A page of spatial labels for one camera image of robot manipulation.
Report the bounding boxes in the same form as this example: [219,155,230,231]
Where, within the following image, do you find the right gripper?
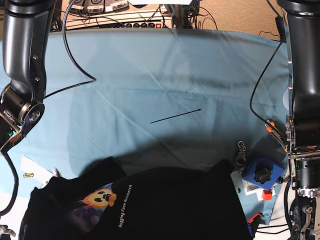
[0,225,16,240]

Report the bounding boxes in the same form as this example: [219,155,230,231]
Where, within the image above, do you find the black graphic t-shirt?
[18,157,251,240]

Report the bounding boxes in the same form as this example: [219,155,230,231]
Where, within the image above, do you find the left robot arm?
[277,0,320,240]

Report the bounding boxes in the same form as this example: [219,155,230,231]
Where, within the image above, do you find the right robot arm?
[0,0,56,216]

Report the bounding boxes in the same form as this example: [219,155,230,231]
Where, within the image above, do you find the brass cylinder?
[23,173,34,178]

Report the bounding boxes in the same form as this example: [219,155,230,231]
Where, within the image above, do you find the white paper sheet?
[20,155,53,188]

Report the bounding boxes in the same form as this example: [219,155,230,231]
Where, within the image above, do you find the pink tube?
[53,168,61,177]

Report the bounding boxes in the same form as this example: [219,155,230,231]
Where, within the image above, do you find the light blue table cloth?
[0,28,293,227]

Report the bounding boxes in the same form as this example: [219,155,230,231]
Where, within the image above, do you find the black power strip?
[98,20,172,29]

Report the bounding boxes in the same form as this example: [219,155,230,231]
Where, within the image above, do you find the long black zip tie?
[150,108,202,124]

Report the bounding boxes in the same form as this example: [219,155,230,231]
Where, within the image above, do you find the metal carabiner keys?
[236,141,247,167]

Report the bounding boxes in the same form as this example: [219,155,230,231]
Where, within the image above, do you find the blue orange clamp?
[247,212,263,239]

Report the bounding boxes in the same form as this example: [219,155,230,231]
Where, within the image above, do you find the red cube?
[261,190,273,201]

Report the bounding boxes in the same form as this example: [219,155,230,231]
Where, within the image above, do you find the blue box with knob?
[241,153,285,191]

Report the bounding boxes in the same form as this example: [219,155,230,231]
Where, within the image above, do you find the orange black utility knife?
[264,119,288,153]

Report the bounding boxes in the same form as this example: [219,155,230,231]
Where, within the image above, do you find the translucent plastic cup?
[282,88,290,111]

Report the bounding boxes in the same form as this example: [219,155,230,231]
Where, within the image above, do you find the blue black clamp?
[275,16,287,43]

